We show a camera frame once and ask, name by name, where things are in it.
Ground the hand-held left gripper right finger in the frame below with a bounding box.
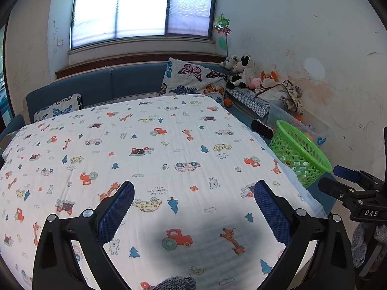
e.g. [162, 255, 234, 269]
[254, 180, 355, 290]

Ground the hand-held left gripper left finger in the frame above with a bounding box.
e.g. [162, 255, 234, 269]
[32, 181, 135, 290]

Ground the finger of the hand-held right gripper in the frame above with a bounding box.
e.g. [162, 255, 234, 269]
[317, 177, 386, 207]
[333, 165, 387, 189]

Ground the green plastic basket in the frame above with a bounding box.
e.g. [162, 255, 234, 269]
[268, 120, 332, 189]

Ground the person's right hand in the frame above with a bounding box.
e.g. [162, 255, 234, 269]
[351, 223, 387, 269]

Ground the person's left hand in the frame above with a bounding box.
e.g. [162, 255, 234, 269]
[156, 275, 197, 290]

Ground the printed white tablecloth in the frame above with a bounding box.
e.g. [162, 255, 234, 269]
[0, 94, 328, 290]

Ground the clear storage bin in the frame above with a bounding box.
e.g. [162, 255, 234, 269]
[266, 100, 331, 145]

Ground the black handheld device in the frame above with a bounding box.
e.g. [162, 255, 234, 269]
[251, 119, 275, 136]

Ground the beige crumpled cloth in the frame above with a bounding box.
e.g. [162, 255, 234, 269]
[254, 79, 304, 115]

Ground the blue patterned cushion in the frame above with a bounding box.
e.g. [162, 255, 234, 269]
[227, 87, 271, 120]

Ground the small butterfly pillow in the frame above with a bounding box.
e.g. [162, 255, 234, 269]
[34, 94, 83, 123]

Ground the orange fox plush toy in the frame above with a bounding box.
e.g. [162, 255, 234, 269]
[260, 71, 280, 87]

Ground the blue sofa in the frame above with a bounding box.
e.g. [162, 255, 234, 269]
[0, 62, 336, 213]

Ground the black and white plush toy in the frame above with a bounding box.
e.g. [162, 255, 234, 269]
[227, 55, 256, 89]

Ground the brown wooden ledge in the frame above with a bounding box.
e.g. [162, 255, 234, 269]
[55, 54, 227, 79]

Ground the large butterfly pillow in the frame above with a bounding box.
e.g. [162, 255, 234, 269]
[160, 57, 230, 106]

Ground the grey plush toy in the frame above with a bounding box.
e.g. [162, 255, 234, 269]
[220, 56, 239, 74]

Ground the colourful pinwheel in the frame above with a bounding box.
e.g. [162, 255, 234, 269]
[213, 14, 232, 58]

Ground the window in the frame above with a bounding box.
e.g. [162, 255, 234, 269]
[70, 0, 216, 50]

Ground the brown door frame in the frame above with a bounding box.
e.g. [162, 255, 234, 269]
[0, 12, 15, 120]

